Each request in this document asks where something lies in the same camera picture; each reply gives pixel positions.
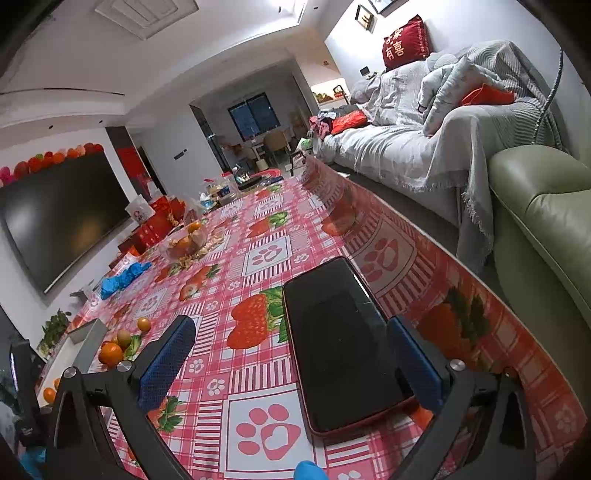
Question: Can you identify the pile of dried peels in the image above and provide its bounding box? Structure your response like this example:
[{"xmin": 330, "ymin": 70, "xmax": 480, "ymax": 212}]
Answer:
[{"xmin": 175, "ymin": 229, "xmax": 228, "ymax": 271}]

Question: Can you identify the white shallow tray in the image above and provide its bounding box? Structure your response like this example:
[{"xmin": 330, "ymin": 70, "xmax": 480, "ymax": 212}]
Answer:
[{"xmin": 44, "ymin": 318, "xmax": 108, "ymax": 402}]

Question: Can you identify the green potted plant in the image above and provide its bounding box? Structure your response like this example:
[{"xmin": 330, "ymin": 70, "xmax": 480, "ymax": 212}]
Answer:
[{"xmin": 37, "ymin": 308, "xmax": 73, "ymax": 357}]

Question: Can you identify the stack of red gift boxes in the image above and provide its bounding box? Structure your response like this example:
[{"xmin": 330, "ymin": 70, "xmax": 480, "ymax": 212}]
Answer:
[{"xmin": 117, "ymin": 196, "xmax": 200, "ymax": 259}]

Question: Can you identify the red hanging decoration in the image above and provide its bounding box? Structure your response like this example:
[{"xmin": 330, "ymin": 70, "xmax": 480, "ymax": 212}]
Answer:
[{"xmin": 115, "ymin": 147, "xmax": 139, "ymax": 179}]

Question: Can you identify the pile of clothes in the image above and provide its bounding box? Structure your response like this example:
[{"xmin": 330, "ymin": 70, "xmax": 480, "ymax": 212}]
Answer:
[{"xmin": 308, "ymin": 108, "xmax": 335, "ymax": 139}]

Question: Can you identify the beige dining chair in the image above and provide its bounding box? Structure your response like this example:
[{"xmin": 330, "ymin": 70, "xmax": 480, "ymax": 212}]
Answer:
[{"xmin": 263, "ymin": 129, "xmax": 293, "ymax": 155}]

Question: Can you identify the red cased smartphone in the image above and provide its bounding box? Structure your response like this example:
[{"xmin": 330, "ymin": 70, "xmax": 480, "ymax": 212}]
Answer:
[{"xmin": 281, "ymin": 256, "xmax": 420, "ymax": 447}]

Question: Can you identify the grey covered sofa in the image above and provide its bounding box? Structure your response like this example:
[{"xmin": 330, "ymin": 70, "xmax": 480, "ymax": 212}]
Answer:
[{"xmin": 318, "ymin": 41, "xmax": 575, "ymax": 278}]

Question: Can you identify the ceiling air vent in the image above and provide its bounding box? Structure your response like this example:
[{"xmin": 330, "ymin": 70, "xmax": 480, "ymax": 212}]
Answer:
[{"xmin": 95, "ymin": 0, "xmax": 200, "ymax": 41}]

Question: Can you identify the person's right hand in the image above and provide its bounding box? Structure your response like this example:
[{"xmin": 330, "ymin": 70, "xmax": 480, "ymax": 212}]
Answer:
[{"xmin": 295, "ymin": 460, "xmax": 329, "ymax": 480}]

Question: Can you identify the white printed paper bag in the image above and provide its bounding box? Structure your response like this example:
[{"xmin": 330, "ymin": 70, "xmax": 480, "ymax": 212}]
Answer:
[{"xmin": 128, "ymin": 195, "xmax": 156, "ymax": 225}]

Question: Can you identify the red cushion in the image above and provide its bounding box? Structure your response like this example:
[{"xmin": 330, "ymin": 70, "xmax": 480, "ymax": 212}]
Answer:
[{"xmin": 460, "ymin": 84, "xmax": 516, "ymax": 108}]

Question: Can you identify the strawberry print plastic tablecloth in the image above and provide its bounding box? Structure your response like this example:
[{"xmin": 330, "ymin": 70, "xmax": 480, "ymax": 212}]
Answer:
[{"xmin": 46, "ymin": 154, "xmax": 575, "ymax": 480}]

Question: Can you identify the colourful balloon garland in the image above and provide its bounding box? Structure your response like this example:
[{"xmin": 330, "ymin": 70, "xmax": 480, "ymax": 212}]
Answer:
[{"xmin": 0, "ymin": 142, "xmax": 106, "ymax": 186}]

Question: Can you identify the dark window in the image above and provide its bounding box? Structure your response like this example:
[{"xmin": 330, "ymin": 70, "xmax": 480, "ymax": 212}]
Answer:
[{"xmin": 228, "ymin": 92, "xmax": 281, "ymax": 141}]

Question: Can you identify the white quilted blanket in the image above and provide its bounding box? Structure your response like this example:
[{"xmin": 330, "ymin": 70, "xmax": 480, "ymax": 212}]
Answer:
[{"xmin": 418, "ymin": 53, "xmax": 469, "ymax": 138}]

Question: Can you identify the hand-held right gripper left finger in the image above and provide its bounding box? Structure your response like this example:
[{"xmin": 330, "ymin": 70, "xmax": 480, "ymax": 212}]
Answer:
[{"xmin": 45, "ymin": 315, "xmax": 197, "ymax": 480}]

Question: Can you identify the red embroidered pillow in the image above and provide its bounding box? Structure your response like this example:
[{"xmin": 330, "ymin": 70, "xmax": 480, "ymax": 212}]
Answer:
[{"xmin": 382, "ymin": 15, "xmax": 435, "ymax": 71}]

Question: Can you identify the red cloth bag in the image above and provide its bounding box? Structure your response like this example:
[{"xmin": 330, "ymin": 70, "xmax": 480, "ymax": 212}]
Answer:
[{"xmin": 330, "ymin": 111, "xmax": 370, "ymax": 136}]

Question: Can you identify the grey braided cable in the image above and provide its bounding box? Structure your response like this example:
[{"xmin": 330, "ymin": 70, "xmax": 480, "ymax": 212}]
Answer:
[{"xmin": 532, "ymin": 46, "xmax": 568, "ymax": 151}]

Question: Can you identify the glass bowl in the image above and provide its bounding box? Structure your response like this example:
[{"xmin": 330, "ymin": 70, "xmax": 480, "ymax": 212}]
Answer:
[{"xmin": 161, "ymin": 226, "xmax": 209, "ymax": 262}]

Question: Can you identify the pale green leather armchair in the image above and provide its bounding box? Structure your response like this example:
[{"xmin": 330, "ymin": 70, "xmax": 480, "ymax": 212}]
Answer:
[{"xmin": 488, "ymin": 147, "xmax": 591, "ymax": 386}]

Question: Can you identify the black flat television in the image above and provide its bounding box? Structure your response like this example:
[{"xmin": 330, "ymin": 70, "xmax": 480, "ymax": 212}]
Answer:
[{"xmin": 0, "ymin": 151, "xmax": 132, "ymax": 296}]

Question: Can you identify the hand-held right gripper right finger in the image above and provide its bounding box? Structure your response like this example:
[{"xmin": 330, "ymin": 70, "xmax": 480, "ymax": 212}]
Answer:
[{"xmin": 387, "ymin": 316, "xmax": 540, "ymax": 480}]

